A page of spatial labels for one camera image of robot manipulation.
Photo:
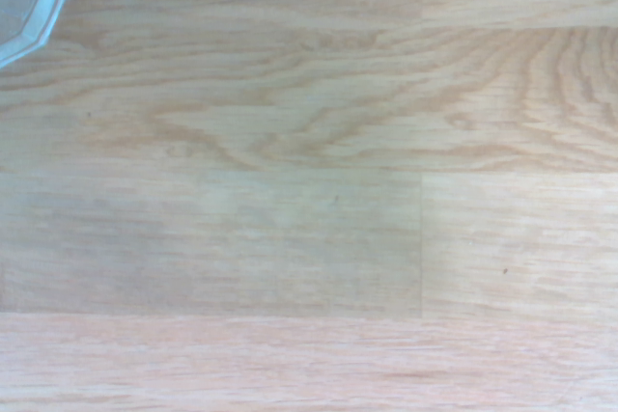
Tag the clear faceted drinking glass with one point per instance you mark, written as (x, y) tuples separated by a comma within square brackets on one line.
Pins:
[(26, 2)]

